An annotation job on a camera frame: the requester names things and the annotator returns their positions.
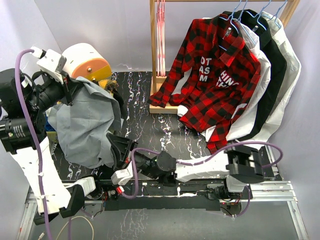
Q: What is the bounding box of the olive green laundry basket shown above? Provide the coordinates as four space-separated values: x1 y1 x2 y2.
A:
46 131 59 143

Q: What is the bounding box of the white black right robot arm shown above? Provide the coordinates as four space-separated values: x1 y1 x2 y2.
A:
107 134 265 200

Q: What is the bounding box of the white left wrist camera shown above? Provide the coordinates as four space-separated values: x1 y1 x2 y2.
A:
31 46 67 85

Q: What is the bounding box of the pink hangers bundle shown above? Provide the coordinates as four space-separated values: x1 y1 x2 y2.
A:
156 0 166 77

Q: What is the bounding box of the red black plaid shirt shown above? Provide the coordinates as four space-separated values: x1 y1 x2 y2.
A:
146 13 262 155

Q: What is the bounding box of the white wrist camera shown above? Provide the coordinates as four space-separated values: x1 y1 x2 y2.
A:
31 46 67 85
111 167 134 195

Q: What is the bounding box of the beige cable on floor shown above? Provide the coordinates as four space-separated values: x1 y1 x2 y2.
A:
38 215 95 240

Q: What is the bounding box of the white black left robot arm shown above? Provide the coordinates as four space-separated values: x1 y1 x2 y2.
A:
0 68 104 225

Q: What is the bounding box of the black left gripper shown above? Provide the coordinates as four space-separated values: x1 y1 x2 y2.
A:
27 68 84 111

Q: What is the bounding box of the wooden clothes rack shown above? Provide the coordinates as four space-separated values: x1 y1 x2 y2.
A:
149 0 301 115

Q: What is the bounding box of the light grey white shirt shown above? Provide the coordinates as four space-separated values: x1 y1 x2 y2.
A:
253 11 302 142

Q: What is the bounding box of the blue wire hanger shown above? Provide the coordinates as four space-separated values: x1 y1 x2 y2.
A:
245 0 272 31
219 0 242 40
229 0 259 45
261 0 288 30

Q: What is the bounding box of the blue cloth in basket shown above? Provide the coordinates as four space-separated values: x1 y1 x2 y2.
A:
45 101 64 132

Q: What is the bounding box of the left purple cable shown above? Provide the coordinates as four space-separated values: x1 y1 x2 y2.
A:
14 48 96 240

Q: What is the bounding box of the aluminium frame rail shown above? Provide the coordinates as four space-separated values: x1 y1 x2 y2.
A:
16 142 308 240

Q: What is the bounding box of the white orange cylinder container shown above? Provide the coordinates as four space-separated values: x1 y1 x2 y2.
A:
62 43 112 82

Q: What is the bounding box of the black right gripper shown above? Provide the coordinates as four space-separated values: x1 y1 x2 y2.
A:
106 132 160 180

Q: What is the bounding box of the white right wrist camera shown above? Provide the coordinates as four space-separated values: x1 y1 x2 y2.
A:
111 167 134 195

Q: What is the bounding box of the yellow plaid shirt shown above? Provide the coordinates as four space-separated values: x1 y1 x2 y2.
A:
97 78 125 118

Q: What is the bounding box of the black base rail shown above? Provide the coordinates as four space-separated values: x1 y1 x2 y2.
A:
94 178 251 212

